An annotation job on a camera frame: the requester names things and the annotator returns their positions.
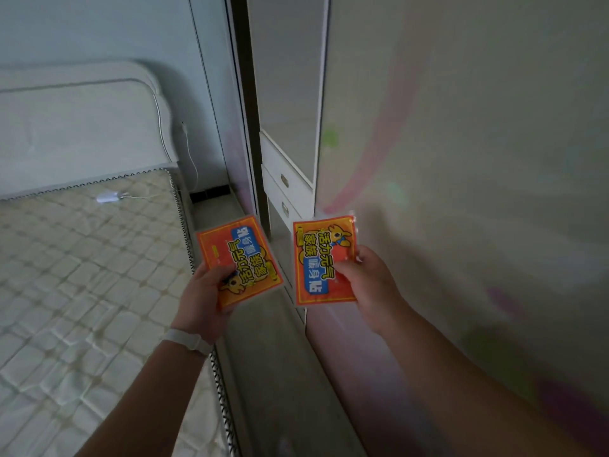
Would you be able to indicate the person's left hand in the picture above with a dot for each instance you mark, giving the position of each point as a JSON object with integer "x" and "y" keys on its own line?
{"x": 202, "y": 304}

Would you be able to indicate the person's right hand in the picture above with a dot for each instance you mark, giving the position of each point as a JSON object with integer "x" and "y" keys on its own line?
{"x": 376, "y": 290}

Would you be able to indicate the person's right thumb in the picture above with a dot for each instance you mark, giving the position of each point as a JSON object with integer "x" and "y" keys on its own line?
{"x": 346, "y": 267}

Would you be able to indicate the person's left thumb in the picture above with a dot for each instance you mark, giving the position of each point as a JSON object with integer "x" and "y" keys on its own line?
{"x": 221, "y": 273}

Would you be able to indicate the orange heat patch packet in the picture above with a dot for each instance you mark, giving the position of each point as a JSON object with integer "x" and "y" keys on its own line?
{"x": 324, "y": 260}
{"x": 240, "y": 259}

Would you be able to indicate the person's right forearm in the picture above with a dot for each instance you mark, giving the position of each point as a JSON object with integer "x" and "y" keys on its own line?
{"x": 471, "y": 395}

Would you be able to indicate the person's left forearm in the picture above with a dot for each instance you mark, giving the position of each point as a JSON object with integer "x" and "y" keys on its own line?
{"x": 145, "y": 399}

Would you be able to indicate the white wristband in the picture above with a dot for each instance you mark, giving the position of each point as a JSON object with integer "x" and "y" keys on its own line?
{"x": 188, "y": 340}

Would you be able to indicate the white wardrobe sliding door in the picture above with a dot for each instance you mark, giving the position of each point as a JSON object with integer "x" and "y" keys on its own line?
{"x": 461, "y": 209}

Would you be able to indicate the quilted beige mattress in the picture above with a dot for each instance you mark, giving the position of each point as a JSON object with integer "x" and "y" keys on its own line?
{"x": 90, "y": 304}

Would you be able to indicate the white charger plug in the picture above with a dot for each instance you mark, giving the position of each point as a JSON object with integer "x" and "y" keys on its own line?
{"x": 109, "y": 197}

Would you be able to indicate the white padded headboard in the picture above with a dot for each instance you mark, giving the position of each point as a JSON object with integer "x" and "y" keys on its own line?
{"x": 76, "y": 128}

